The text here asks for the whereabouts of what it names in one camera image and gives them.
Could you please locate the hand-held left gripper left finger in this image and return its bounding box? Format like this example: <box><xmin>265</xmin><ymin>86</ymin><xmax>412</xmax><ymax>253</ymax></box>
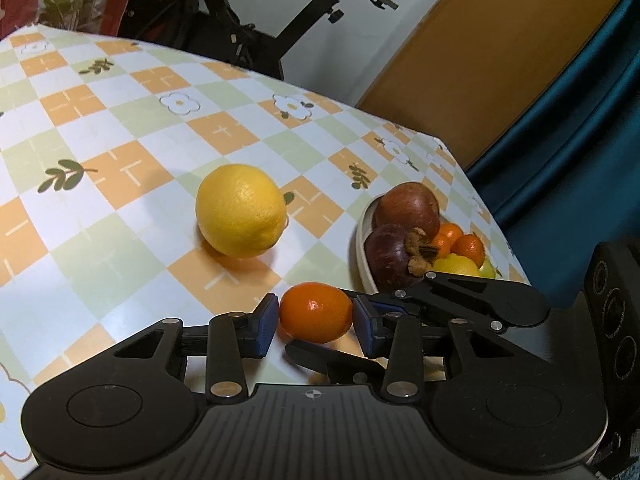
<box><xmin>112</xmin><ymin>294</ymin><xmax>280</xmax><ymax>404</ymax></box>

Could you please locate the large yellow lemon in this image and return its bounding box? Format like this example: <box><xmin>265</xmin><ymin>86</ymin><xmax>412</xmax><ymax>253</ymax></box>
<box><xmin>195</xmin><ymin>163</ymin><xmax>290</xmax><ymax>259</ymax></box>
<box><xmin>432</xmin><ymin>254</ymin><xmax>483</xmax><ymax>277</ymax></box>

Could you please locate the brown wooden door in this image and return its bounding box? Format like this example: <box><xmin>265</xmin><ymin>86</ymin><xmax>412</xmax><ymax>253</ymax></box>
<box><xmin>355</xmin><ymin>0</ymin><xmax>633</xmax><ymax>171</ymax></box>

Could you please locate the teal curtain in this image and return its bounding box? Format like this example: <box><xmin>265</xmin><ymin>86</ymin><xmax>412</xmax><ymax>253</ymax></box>
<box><xmin>465</xmin><ymin>0</ymin><xmax>640</xmax><ymax>306</ymax></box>

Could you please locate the smooth red pomegranate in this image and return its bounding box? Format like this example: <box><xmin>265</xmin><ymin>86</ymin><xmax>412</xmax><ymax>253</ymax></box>
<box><xmin>371</xmin><ymin>182</ymin><xmax>442</xmax><ymax>233</ymax></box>

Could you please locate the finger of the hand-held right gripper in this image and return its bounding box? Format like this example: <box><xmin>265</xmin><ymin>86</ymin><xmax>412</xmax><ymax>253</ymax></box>
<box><xmin>284</xmin><ymin>338</ymin><xmax>387</xmax><ymax>387</ymax></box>
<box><xmin>394</xmin><ymin>269</ymin><xmax>551</xmax><ymax>334</ymax></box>

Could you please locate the beige oval plate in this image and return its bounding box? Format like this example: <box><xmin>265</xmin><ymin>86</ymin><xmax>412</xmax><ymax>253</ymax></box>
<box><xmin>354</xmin><ymin>194</ymin><xmax>506</xmax><ymax>295</ymax></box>

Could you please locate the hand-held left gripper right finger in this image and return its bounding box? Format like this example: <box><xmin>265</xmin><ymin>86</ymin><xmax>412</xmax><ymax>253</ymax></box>
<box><xmin>351</xmin><ymin>296</ymin><xmax>525</xmax><ymax>404</ymax></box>

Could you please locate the checkered floral tablecloth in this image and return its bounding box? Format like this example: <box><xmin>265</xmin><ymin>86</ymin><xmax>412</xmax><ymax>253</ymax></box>
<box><xmin>0</xmin><ymin>22</ymin><xmax>533</xmax><ymax>480</ymax></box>

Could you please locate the black exercise bike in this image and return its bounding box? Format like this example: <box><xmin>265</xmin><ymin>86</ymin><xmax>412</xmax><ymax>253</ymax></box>
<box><xmin>120</xmin><ymin>0</ymin><xmax>417</xmax><ymax>81</ymax></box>

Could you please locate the small orange tangerine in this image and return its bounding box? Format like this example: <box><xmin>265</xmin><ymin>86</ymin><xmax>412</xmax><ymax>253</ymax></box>
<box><xmin>431</xmin><ymin>223</ymin><xmax>465</xmax><ymax>256</ymax></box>
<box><xmin>278</xmin><ymin>282</ymin><xmax>354</xmax><ymax>343</ymax></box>
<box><xmin>450</xmin><ymin>234</ymin><xmax>487</xmax><ymax>267</ymax></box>

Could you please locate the dark red pomegranate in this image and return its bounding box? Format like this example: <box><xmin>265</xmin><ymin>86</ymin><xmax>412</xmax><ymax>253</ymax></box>
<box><xmin>363</xmin><ymin>224</ymin><xmax>441</xmax><ymax>292</ymax></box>

